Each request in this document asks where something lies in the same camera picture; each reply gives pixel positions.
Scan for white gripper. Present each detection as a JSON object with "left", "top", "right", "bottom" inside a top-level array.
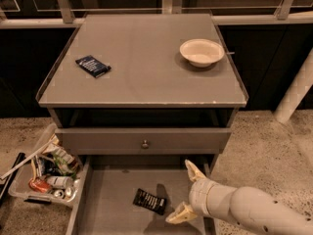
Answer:
[{"left": 165, "top": 160, "right": 217, "bottom": 224}]

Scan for black rxbar chocolate wrapper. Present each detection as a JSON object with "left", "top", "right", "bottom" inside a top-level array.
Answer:
[{"left": 133, "top": 189, "right": 167, "bottom": 215}]

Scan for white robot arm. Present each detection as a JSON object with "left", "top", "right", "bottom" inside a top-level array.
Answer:
[{"left": 165, "top": 160, "right": 313, "bottom": 235}]

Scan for round metal drawer knob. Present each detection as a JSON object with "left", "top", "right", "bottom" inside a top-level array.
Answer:
[{"left": 141, "top": 140, "right": 150, "bottom": 149}]

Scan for open grey middle drawer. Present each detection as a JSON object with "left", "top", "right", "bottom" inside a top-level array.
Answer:
[{"left": 66, "top": 155, "right": 218, "bottom": 235}]

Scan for grey drawer cabinet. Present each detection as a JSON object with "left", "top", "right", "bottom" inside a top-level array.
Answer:
[{"left": 35, "top": 13, "right": 249, "bottom": 164}]

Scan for grey top drawer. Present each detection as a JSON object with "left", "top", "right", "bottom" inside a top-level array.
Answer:
[{"left": 56, "top": 127, "right": 231, "bottom": 155}]

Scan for green white snack bag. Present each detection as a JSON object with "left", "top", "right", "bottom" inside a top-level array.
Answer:
[{"left": 46, "top": 144, "right": 78, "bottom": 176}]

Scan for white can in bin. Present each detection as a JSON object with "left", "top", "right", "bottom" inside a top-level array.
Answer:
[{"left": 46, "top": 176, "right": 73, "bottom": 189}]

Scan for clear plastic bin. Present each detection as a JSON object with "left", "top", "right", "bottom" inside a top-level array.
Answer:
[{"left": 9, "top": 123, "right": 80, "bottom": 207}]

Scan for white paper bowl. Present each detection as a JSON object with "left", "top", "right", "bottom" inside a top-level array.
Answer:
[{"left": 180, "top": 39, "right": 225, "bottom": 68}]

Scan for orange snack packet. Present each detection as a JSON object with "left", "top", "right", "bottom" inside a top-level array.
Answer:
[{"left": 28, "top": 178, "right": 52, "bottom": 194}]

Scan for blue snack bar wrapper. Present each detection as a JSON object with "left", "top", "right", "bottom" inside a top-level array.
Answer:
[{"left": 75, "top": 55, "right": 112, "bottom": 78}]

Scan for white diagonal post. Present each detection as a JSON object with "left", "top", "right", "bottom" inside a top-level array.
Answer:
[{"left": 274, "top": 48, "right": 313, "bottom": 123}]

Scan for metal window railing frame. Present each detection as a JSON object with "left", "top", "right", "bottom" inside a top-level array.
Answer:
[{"left": 0, "top": 0, "right": 313, "bottom": 28}]

